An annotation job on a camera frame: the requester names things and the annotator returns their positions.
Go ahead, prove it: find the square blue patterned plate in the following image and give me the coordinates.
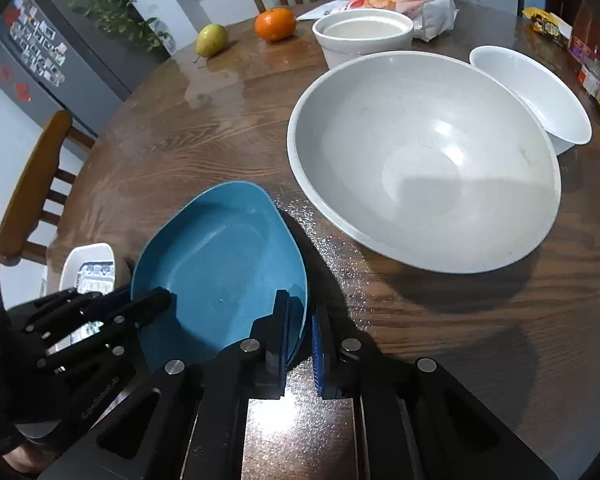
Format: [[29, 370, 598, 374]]
[[59, 243, 116, 295]]

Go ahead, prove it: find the teal blue plate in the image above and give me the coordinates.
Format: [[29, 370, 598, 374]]
[[131, 181, 309, 372]]

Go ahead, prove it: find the large white speckled bowl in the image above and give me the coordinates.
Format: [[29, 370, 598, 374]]
[[287, 51, 562, 274]]

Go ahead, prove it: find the small cream straight-sided bowl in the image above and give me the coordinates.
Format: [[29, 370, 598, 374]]
[[312, 9, 414, 70]]

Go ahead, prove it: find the medium white bowl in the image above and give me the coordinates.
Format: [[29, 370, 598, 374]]
[[469, 46, 592, 155]]

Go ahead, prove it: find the person's left hand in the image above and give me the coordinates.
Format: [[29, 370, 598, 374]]
[[3, 441, 57, 474]]

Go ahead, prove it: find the wooden chair at left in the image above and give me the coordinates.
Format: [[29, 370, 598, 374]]
[[0, 110, 95, 266]]

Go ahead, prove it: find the grey refrigerator with magnets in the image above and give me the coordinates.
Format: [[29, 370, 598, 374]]
[[0, 0, 129, 136]]

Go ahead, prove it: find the green pear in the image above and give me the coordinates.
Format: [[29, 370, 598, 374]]
[[195, 24, 230, 58]]

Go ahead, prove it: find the orange tangerine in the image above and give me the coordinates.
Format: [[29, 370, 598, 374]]
[[253, 8, 297, 42]]

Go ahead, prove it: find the green hanging plant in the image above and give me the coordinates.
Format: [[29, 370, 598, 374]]
[[52, 0, 175, 53]]

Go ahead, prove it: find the white snack bag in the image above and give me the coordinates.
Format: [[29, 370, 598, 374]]
[[298, 0, 458, 42]]

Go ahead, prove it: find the small white label jar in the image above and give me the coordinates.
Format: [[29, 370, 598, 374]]
[[578, 63, 600, 98]]

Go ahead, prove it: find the red sauce bottle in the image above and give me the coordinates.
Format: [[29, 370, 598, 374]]
[[567, 0, 600, 73]]

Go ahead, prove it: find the yellow snack packet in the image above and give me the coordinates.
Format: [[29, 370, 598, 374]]
[[522, 6, 572, 48]]

